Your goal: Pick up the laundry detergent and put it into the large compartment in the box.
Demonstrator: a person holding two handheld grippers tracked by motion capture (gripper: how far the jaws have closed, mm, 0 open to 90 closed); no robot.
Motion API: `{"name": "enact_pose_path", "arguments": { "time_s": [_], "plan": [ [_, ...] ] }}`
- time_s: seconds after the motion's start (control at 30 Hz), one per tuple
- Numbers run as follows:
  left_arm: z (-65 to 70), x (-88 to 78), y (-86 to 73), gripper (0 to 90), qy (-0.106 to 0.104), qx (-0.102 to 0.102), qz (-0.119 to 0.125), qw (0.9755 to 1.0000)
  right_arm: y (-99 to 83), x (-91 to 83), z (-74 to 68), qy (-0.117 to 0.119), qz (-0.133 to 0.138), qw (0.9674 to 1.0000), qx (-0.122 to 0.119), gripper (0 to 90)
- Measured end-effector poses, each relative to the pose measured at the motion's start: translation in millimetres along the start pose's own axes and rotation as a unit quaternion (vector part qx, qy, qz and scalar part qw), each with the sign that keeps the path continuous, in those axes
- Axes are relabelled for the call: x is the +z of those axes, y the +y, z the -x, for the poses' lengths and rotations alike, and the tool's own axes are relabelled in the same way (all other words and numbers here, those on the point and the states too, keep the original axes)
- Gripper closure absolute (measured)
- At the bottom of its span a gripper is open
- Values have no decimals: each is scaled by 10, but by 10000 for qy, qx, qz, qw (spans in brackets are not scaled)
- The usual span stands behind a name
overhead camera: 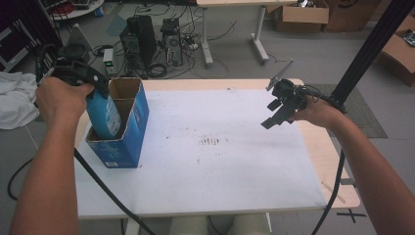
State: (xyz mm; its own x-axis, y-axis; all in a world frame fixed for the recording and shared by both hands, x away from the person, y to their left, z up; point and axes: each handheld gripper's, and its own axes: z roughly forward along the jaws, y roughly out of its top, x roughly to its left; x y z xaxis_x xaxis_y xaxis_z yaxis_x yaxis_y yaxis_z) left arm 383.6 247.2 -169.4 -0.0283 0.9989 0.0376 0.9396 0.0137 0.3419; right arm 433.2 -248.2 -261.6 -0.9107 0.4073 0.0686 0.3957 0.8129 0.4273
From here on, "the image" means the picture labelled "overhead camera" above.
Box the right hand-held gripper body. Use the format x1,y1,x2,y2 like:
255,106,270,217
265,58,308,111

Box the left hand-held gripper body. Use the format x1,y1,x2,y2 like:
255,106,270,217
34,23,109,87

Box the blue bottle with white cap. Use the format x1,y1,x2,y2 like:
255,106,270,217
85,91,122,141

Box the blue cardboard box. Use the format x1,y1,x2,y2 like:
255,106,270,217
85,76,151,169

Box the person's left hand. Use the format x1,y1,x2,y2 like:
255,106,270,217
34,77,95,126

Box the person's right hand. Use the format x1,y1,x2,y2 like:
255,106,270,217
288,96,344,130

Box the white device with green light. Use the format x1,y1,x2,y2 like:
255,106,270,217
103,48,115,76

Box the large black computer tower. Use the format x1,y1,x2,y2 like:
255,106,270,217
119,15,158,79

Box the round white table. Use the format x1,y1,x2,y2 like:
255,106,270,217
42,0,106,21

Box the white cloth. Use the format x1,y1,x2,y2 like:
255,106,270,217
0,71,40,130

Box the grey floor mat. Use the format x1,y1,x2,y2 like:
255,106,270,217
306,83,390,139

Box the open brown cardboard box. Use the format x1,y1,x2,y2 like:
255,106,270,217
273,0,330,33

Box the small black computer tower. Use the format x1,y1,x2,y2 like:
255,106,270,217
160,18,184,68

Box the white-legged desk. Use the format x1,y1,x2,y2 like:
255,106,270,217
195,0,298,67

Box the tall brown cardboard box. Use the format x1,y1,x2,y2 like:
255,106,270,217
322,0,383,33

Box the brown cardboard box with flap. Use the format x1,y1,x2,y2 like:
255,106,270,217
380,14,415,87

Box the coiled black cable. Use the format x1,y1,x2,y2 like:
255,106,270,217
146,63,168,79

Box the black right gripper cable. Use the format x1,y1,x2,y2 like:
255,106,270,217
304,83,346,235

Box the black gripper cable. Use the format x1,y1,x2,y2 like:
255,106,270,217
304,83,346,235
73,148,156,235

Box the black metal post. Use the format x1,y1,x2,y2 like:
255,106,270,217
331,0,410,106

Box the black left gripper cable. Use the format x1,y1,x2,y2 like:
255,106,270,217
73,148,156,235

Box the black floor cable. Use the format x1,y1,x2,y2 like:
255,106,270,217
7,158,33,201

